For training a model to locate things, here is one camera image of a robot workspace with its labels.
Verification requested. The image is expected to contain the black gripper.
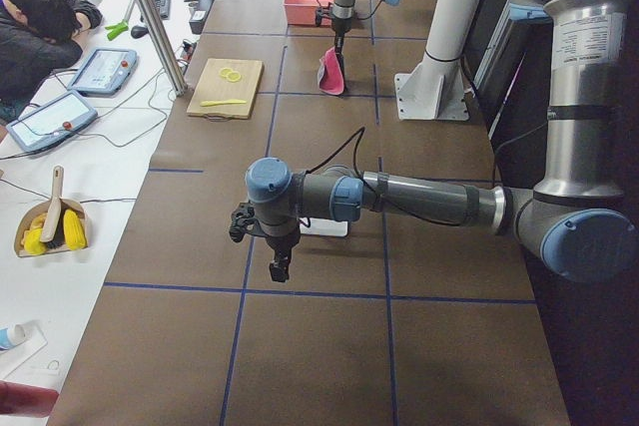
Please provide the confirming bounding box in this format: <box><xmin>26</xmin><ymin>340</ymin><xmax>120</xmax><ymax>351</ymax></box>
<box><xmin>229</xmin><ymin>202</ymin><xmax>301</xmax><ymax>282</ymax></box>
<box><xmin>315</xmin><ymin>3</ymin><xmax>354</xmax><ymax>50</ymax></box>

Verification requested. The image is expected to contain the grey and pink cloth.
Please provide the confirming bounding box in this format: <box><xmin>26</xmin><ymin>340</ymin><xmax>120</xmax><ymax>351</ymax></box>
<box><xmin>317</xmin><ymin>47</ymin><xmax>345</xmax><ymax>96</ymax></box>

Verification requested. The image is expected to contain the lemon slice beside knife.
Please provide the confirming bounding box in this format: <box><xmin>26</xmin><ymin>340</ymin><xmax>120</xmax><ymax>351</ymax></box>
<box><xmin>225</xmin><ymin>71</ymin><xmax>242</xmax><ymax>83</ymax></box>

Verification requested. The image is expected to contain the lemon slice near board edge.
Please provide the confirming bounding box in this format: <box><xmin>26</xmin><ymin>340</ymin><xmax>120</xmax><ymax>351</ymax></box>
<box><xmin>219</xmin><ymin>67</ymin><xmax>237</xmax><ymax>78</ymax></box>

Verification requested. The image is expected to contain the yellow plastic knife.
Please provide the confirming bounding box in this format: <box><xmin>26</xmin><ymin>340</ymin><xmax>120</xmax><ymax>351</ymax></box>
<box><xmin>199</xmin><ymin>99</ymin><xmax>247</xmax><ymax>107</ymax></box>

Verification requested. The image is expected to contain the bamboo cutting board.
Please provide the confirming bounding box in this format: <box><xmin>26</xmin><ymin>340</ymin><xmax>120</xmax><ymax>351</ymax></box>
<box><xmin>187</xmin><ymin>58</ymin><xmax>264</xmax><ymax>120</ymax></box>

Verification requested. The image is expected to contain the black computer mouse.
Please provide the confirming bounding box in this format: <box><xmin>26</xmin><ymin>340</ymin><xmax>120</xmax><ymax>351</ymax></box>
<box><xmin>130</xmin><ymin>25</ymin><xmax>149</xmax><ymax>39</ymax></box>

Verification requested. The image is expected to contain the green clip tool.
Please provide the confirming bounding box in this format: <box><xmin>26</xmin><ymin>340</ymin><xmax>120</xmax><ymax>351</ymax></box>
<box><xmin>105</xmin><ymin>20</ymin><xmax>129</xmax><ymax>41</ymax></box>

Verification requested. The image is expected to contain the wooden dustpan with corn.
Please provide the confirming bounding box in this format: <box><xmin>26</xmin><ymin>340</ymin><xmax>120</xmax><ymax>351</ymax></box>
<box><xmin>14</xmin><ymin>166</ymin><xmax>89</xmax><ymax>257</ymax></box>

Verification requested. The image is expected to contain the teach pendant far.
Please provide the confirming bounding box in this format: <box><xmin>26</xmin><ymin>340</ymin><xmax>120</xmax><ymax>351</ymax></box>
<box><xmin>67</xmin><ymin>48</ymin><xmax>138</xmax><ymax>97</ymax></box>

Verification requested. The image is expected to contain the teach pendant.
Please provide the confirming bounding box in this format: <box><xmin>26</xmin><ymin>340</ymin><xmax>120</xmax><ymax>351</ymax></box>
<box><xmin>67</xmin><ymin>48</ymin><xmax>138</xmax><ymax>97</ymax></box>
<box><xmin>7</xmin><ymin>91</ymin><xmax>98</xmax><ymax>153</ymax></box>

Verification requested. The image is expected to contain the small white bottle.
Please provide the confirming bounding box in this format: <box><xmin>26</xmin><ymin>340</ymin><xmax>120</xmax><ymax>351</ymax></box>
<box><xmin>0</xmin><ymin>324</ymin><xmax>27</xmax><ymax>352</ymax></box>

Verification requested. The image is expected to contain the teach pendant near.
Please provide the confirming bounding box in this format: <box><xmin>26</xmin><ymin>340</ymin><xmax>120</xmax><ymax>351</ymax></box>
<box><xmin>7</xmin><ymin>91</ymin><xmax>98</xmax><ymax>153</ymax></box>

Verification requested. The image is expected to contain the red cylinder bottle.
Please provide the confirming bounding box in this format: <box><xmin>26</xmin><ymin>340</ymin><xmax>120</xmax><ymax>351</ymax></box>
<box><xmin>1</xmin><ymin>381</ymin><xmax>59</xmax><ymax>418</ymax></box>

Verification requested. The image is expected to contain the person in black jacket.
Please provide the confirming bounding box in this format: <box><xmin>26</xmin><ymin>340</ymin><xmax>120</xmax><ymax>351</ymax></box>
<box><xmin>1</xmin><ymin>0</ymin><xmax>103</xmax><ymax>124</ymax></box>

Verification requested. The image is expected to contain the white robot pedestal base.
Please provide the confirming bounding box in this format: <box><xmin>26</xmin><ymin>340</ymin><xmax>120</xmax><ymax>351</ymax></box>
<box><xmin>394</xmin><ymin>0</ymin><xmax>479</xmax><ymax>122</ymax></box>

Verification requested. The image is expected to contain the aluminium frame post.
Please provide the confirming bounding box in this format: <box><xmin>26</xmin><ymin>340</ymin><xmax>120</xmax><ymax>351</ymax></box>
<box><xmin>135</xmin><ymin>0</ymin><xmax>188</xmax><ymax>97</ymax></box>

